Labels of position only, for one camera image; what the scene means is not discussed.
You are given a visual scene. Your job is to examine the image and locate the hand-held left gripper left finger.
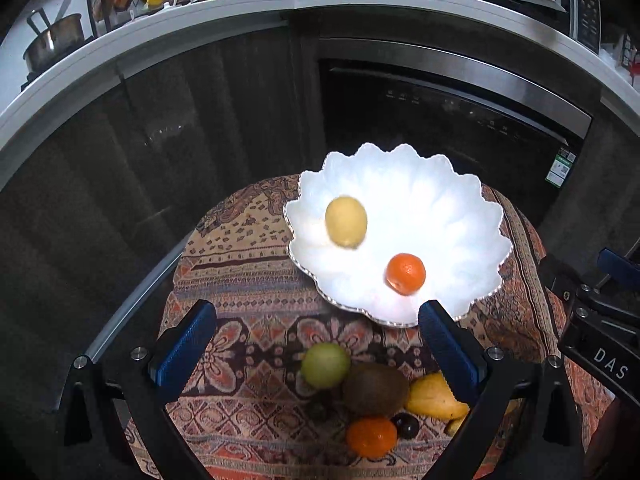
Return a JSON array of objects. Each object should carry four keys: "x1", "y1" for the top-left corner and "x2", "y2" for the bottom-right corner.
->
[{"x1": 62, "y1": 299, "x2": 218, "y2": 480}]

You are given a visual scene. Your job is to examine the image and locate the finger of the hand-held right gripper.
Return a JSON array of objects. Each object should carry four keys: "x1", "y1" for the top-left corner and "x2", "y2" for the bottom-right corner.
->
[
  {"x1": 596, "y1": 247, "x2": 640, "y2": 288},
  {"x1": 540, "y1": 255, "x2": 597, "y2": 307}
]

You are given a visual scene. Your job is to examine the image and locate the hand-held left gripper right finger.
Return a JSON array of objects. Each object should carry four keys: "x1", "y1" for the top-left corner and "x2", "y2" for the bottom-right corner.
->
[{"x1": 417, "y1": 299, "x2": 588, "y2": 480}]

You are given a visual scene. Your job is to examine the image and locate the yellow mango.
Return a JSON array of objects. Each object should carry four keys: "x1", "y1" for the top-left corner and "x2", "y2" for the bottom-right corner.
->
[{"x1": 406, "y1": 372, "x2": 471, "y2": 421}]

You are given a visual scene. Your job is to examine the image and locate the brown kiwi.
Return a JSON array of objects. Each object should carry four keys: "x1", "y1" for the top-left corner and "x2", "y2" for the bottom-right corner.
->
[{"x1": 341, "y1": 362, "x2": 411, "y2": 418}]

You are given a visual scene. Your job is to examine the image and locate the dark grape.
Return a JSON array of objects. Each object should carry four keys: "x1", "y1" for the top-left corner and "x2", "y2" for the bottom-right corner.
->
[
  {"x1": 391, "y1": 412, "x2": 420, "y2": 439},
  {"x1": 306, "y1": 395, "x2": 337, "y2": 422}
]

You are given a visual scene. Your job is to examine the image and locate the white scalloped plate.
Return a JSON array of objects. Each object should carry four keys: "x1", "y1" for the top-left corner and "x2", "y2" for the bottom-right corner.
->
[{"x1": 283, "y1": 142, "x2": 514, "y2": 329}]

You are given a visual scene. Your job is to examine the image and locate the orange tangerine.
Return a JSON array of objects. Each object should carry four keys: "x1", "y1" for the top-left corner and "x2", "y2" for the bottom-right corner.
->
[
  {"x1": 346, "y1": 416, "x2": 398, "y2": 459},
  {"x1": 385, "y1": 253, "x2": 427, "y2": 295}
]

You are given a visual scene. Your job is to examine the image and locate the patterned tablecloth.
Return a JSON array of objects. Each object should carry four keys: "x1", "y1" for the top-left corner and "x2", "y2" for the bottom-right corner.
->
[{"x1": 125, "y1": 172, "x2": 616, "y2": 480}]

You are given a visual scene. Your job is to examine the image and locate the green energy label sticker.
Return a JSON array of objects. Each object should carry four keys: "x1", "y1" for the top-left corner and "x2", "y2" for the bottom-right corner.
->
[{"x1": 546, "y1": 146, "x2": 577, "y2": 188}]

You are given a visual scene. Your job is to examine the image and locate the round green fruit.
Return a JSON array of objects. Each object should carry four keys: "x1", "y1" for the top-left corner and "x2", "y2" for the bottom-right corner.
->
[{"x1": 300, "y1": 342, "x2": 352, "y2": 390}]

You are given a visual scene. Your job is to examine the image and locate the yellow lemon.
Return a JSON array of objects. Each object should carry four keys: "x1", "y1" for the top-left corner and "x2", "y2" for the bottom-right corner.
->
[{"x1": 325, "y1": 196, "x2": 369, "y2": 249}]

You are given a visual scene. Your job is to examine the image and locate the black built-in dishwasher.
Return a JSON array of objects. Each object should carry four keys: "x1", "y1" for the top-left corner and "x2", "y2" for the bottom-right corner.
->
[{"x1": 317, "y1": 37, "x2": 608, "y2": 231}]

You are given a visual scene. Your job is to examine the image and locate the dark wood cabinet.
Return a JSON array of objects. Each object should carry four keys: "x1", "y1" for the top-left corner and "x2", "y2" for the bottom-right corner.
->
[{"x1": 0, "y1": 25, "x2": 321, "y2": 411}]

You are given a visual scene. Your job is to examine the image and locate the steel pot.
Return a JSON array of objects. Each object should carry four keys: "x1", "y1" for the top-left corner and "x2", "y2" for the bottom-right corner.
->
[{"x1": 22, "y1": 10, "x2": 86, "y2": 73}]

